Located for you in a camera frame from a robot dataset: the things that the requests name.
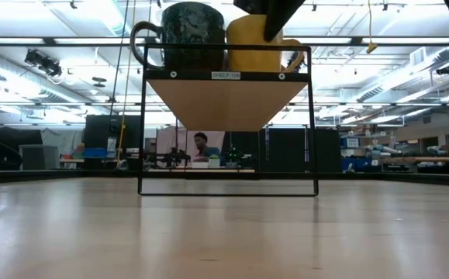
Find black device green light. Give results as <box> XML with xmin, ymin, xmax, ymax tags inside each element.
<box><xmin>223</xmin><ymin>146</ymin><xmax>249</xmax><ymax>169</ymax></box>

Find black partition panel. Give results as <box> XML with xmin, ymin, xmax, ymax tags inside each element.
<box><xmin>258</xmin><ymin>127</ymin><xmax>342</xmax><ymax>174</ymax></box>

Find grey bin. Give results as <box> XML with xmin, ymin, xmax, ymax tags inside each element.
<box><xmin>18</xmin><ymin>144</ymin><xmax>60</xmax><ymax>171</ymax></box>

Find pale pink partition panel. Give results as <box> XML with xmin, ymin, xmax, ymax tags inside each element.
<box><xmin>156</xmin><ymin>129</ymin><xmax>226</xmax><ymax>164</ymax></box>

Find blue brown glazed mug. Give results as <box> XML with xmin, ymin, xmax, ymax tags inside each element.
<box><xmin>130</xmin><ymin>2</ymin><xmax>226</xmax><ymax>72</ymax></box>

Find long wooden workbench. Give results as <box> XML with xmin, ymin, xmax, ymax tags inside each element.
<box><xmin>378</xmin><ymin>156</ymin><xmax>449</xmax><ymax>175</ymax></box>

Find blue wall sign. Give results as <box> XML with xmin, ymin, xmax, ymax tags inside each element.
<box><xmin>340</xmin><ymin>137</ymin><xmax>361</xmax><ymax>150</ymax></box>

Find black-framed wooden shelf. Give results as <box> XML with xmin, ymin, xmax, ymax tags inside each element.
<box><xmin>137</xmin><ymin>43</ymin><xmax>320</xmax><ymax>198</ymax></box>

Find person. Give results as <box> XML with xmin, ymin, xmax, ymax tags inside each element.
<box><xmin>187</xmin><ymin>131</ymin><xmax>222</xmax><ymax>164</ymax></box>

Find black cabinet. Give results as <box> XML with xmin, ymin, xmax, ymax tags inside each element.
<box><xmin>83</xmin><ymin>115</ymin><xmax>142</xmax><ymax>171</ymax></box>

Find yellow hanging cable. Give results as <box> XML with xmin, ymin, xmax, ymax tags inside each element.
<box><xmin>116</xmin><ymin>0</ymin><xmax>137</xmax><ymax>164</ymax></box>

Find yellow cable with connector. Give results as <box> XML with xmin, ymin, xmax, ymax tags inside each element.
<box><xmin>366</xmin><ymin>0</ymin><xmax>378</xmax><ymax>55</ymax></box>

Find black hanging cable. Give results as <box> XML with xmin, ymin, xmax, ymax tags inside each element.
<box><xmin>109</xmin><ymin>0</ymin><xmax>131</xmax><ymax>117</ymax></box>

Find yellow mug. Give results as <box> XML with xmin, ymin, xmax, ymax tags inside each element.
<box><xmin>226</xmin><ymin>14</ymin><xmax>306</xmax><ymax>74</ymax></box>

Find blue storage crates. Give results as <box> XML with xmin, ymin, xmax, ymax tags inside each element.
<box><xmin>342</xmin><ymin>157</ymin><xmax>373</xmax><ymax>173</ymax></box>

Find black table edge rail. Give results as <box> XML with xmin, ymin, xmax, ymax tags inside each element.
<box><xmin>0</xmin><ymin>170</ymin><xmax>449</xmax><ymax>188</ymax></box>

